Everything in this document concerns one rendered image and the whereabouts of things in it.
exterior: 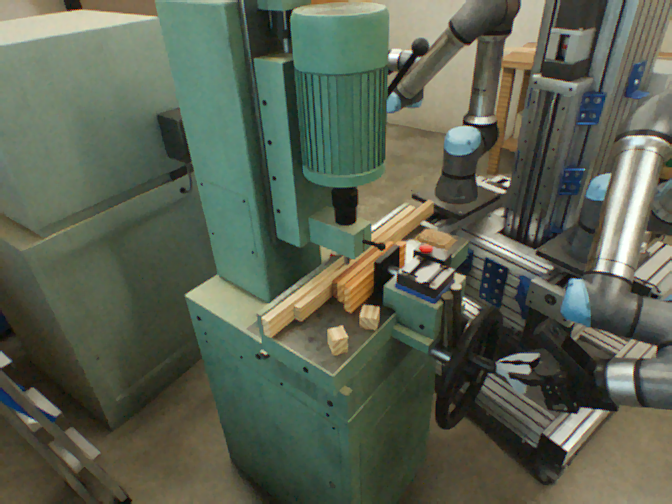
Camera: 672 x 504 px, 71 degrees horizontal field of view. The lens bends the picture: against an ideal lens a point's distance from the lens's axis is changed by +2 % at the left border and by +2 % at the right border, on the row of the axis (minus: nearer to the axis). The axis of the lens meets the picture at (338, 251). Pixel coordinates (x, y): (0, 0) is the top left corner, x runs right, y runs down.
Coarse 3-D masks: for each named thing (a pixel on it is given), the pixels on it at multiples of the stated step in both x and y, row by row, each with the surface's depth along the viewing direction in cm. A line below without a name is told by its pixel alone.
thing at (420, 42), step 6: (414, 42) 90; (420, 42) 90; (426, 42) 90; (414, 48) 90; (420, 48) 90; (426, 48) 90; (414, 54) 91; (420, 54) 91; (408, 60) 93; (414, 60) 93; (402, 66) 95; (408, 66) 94; (402, 72) 95; (396, 78) 97; (390, 84) 99; (396, 84) 98; (390, 90) 99
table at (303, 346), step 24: (408, 240) 130; (456, 264) 127; (336, 312) 107; (384, 312) 106; (264, 336) 102; (288, 336) 101; (312, 336) 101; (360, 336) 100; (384, 336) 105; (408, 336) 104; (288, 360) 100; (312, 360) 95; (336, 360) 95; (360, 360) 99; (336, 384) 94
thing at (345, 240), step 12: (312, 216) 110; (324, 216) 109; (312, 228) 110; (324, 228) 108; (336, 228) 105; (348, 228) 105; (360, 228) 104; (312, 240) 112; (324, 240) 110; (336, 240) 107; (348, 240) 104; (360, 240) 105; (336, 252) 109; (348, 252) 106; (360, 252) 107
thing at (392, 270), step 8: (392, 248) 111; (384, 256) 108; (392, 256) 110; (376, 264) 106; (384, 264) 108; (392, 264) 111; (376, 272) 108; (384, 272) 109; (392, 272) 109; (376, 280) 109; (384, 280) 111; (376, 288) 110
